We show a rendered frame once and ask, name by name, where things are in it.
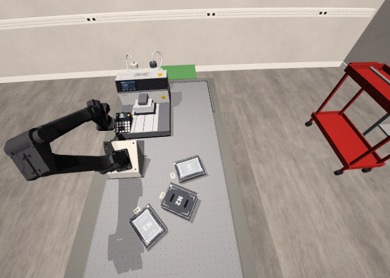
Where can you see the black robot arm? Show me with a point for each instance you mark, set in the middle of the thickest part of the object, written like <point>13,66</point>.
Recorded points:
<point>31,150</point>

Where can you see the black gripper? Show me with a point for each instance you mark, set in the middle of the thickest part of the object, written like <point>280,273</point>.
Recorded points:
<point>106,126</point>

